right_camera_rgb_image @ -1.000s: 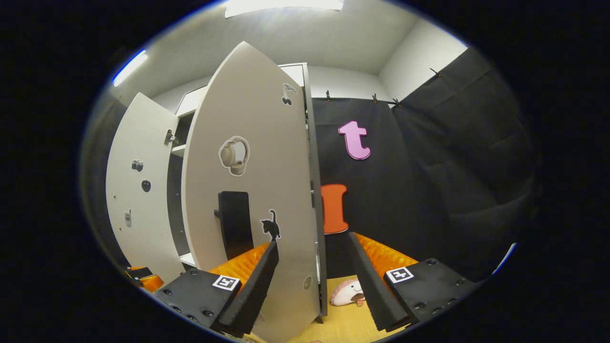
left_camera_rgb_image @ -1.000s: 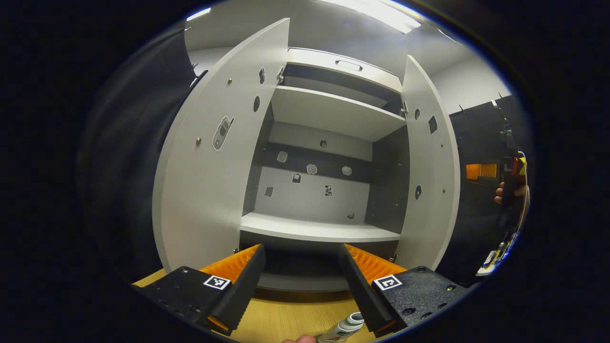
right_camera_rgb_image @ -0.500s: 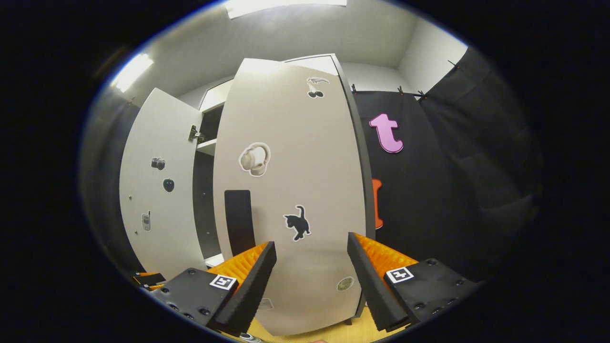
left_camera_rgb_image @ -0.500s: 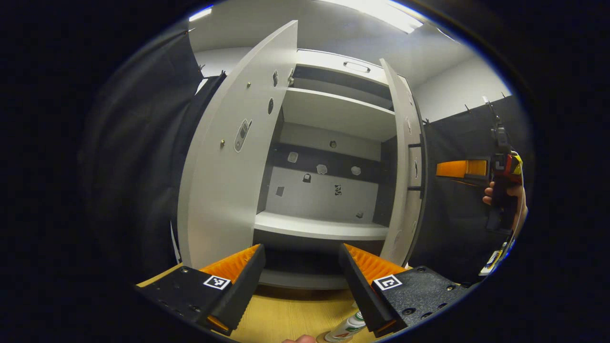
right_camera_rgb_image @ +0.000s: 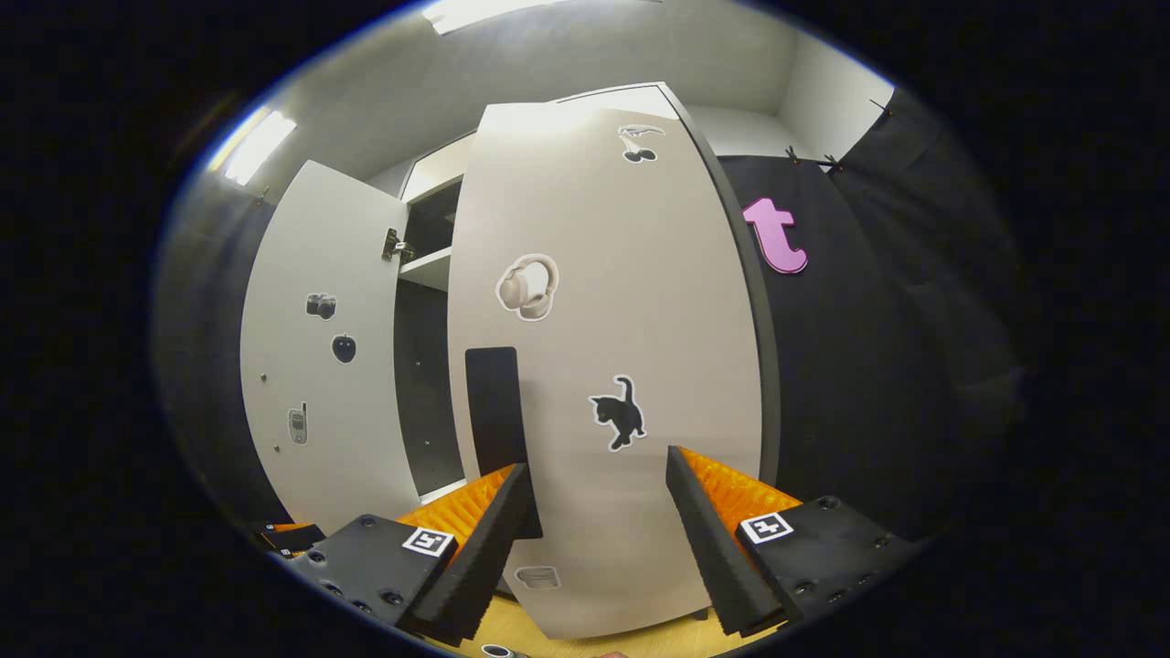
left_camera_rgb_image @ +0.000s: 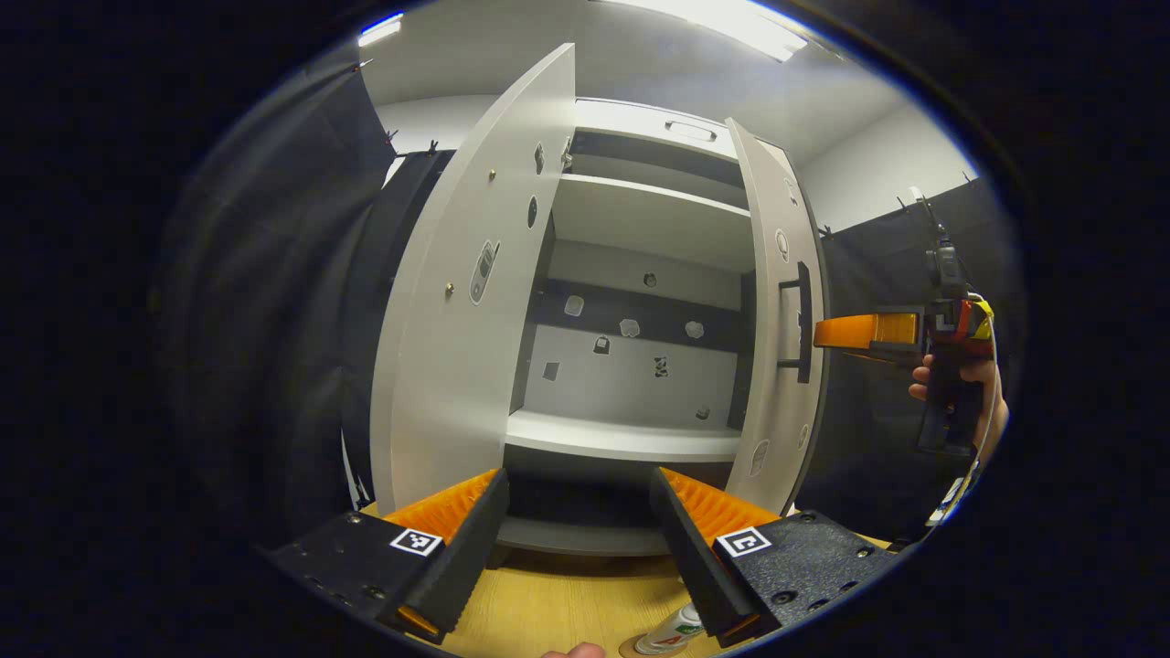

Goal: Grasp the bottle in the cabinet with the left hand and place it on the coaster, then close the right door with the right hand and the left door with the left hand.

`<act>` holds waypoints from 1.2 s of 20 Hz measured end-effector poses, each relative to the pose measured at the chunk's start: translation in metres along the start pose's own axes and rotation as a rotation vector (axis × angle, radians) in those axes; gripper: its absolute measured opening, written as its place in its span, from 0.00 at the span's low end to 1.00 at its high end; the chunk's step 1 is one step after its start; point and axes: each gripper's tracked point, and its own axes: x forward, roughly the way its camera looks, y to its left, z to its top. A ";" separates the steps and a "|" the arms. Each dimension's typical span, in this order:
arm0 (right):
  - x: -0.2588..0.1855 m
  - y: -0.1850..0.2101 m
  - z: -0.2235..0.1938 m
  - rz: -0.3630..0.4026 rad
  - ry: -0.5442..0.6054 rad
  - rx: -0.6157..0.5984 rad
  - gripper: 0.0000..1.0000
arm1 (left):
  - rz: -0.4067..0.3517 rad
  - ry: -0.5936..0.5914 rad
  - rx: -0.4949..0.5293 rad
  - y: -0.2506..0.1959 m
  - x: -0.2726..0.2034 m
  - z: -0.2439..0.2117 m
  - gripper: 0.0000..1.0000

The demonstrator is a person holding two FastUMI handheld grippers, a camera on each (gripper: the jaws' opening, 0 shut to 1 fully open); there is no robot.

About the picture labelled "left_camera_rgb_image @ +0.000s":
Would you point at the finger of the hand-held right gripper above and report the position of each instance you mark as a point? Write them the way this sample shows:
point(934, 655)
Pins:
point(868, 331)

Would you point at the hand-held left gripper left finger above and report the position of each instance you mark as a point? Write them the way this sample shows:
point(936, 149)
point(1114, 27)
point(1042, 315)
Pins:
point(457, 567)

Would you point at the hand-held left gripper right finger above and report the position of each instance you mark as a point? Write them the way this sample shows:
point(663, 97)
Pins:
point(699, 567)

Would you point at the white green label bottle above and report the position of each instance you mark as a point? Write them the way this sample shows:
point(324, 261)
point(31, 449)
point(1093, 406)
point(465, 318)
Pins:
point(672, 631)

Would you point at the white cabinet door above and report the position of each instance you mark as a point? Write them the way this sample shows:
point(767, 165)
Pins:
point(457, 384)
point(772, 429)

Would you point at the white grey cabinet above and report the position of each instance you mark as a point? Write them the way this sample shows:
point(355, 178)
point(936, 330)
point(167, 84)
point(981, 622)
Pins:
point(649, 219)

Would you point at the white cabinet drawer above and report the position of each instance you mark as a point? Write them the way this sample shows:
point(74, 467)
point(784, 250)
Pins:
point(631, 117)

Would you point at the long ceiling light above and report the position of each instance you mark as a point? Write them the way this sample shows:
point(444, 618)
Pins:
point(722, 23)

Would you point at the small ceiling light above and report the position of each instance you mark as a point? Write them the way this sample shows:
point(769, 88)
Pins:
point(380, 29)

